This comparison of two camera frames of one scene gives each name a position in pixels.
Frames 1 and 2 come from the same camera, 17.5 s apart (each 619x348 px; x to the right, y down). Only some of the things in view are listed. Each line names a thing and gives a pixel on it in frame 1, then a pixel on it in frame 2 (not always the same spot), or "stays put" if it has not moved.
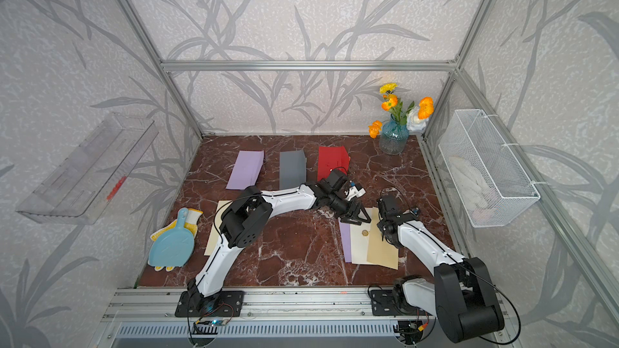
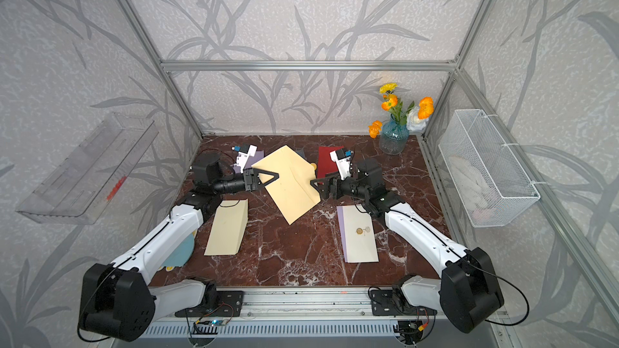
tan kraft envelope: [380, 251] -> [292, 190]
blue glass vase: [393, 136] stays put
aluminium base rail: [268, 304] stays put
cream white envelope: [359, 243] stays put
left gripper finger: [358, 214] -> [257, 183]
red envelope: [330, 159] stays put
